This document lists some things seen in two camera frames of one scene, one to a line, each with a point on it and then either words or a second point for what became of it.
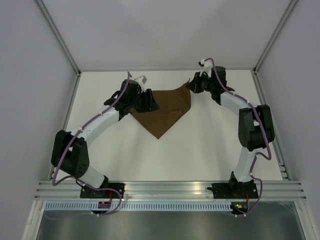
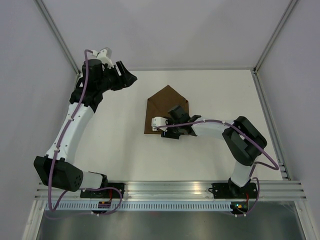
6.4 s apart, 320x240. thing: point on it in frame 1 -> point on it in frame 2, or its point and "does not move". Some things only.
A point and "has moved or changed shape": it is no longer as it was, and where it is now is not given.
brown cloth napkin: [172, 106] has moved or changed shape
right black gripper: [194, 84] -> [169, 134]
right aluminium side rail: [283, 167] does not move
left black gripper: [150, 104] -> [126, 80]
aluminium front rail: [272, 189] does not move
